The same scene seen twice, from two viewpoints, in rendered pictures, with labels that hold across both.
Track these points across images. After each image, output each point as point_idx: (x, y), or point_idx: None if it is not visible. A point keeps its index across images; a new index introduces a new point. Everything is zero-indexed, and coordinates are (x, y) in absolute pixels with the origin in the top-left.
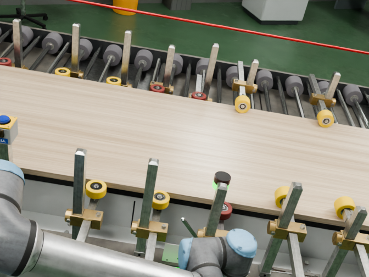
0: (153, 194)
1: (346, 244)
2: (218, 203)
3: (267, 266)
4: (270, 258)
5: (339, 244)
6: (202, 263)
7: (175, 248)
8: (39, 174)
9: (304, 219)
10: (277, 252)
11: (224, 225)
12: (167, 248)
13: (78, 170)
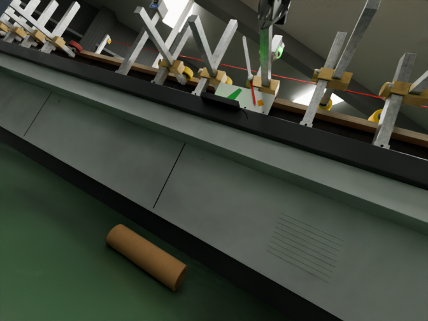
0: (226, 41)
1: (399, 86)
2: (273, 46)
3: (309, 115)
4: (313, 104)
5: (390, 84)
6: None
7: (227, 87)
8: (156, 71)
9: (341, 117)
10: (320, 97)
11: None
12: (220, 86)
13: (185, 26)
